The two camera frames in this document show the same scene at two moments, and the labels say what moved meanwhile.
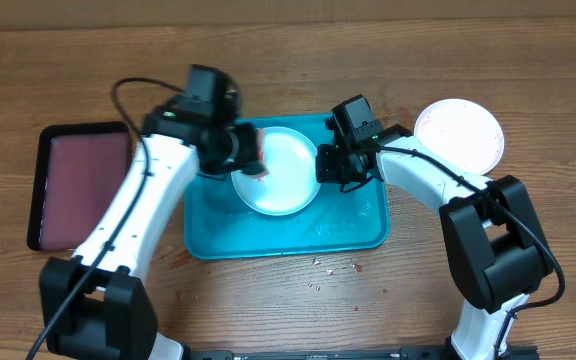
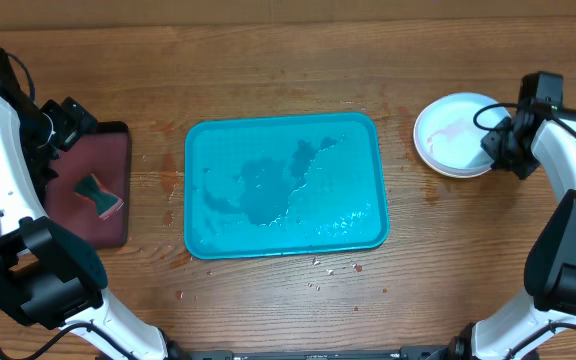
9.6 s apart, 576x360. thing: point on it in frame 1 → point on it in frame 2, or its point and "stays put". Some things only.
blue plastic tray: (218, 225) stays put
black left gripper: (242, 151) → (75, 120)
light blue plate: (291, 185) → (446, 138)
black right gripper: (326, 173) → (518, 166)
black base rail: (316, 353) stays put
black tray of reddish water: (75, 170) stays put
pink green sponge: (260, 145) → (105, 202)
